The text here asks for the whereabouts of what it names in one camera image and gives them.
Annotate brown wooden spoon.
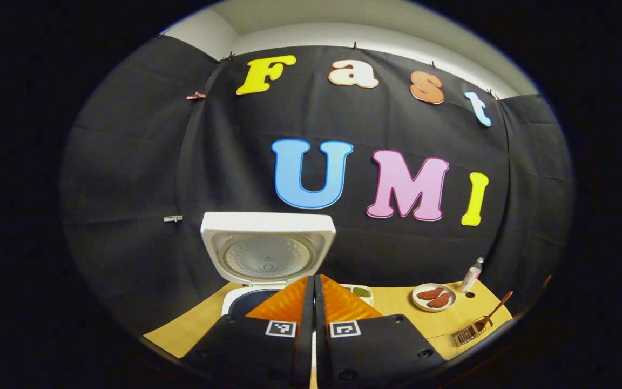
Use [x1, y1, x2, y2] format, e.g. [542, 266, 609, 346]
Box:
[470, 291, 513, 333]

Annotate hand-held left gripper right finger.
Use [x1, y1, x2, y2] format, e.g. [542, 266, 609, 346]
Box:
[315, 274, 447, 389]

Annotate white round plate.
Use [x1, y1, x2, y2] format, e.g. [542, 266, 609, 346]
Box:
[411, 283, 457, 313]

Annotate clear plastic bottle pink label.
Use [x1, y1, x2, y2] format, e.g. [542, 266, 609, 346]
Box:
[458, 257, 485, 294]

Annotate metal wire chopstick holder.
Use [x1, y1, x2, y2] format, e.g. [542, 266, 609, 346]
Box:
[453, 319, 494, 346]

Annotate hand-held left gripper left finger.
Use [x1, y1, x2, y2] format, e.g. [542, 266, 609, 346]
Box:
[183, 274, 315, 389]

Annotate white divided grain dish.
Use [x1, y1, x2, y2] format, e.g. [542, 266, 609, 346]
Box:
[343, 284, 374, 306]

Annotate white rice cooker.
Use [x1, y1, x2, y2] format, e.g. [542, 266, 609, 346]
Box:
[200, 212, 337, 318]

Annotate black backdrop cloth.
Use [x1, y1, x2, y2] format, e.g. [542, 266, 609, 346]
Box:
[60, 35, 576, 346]

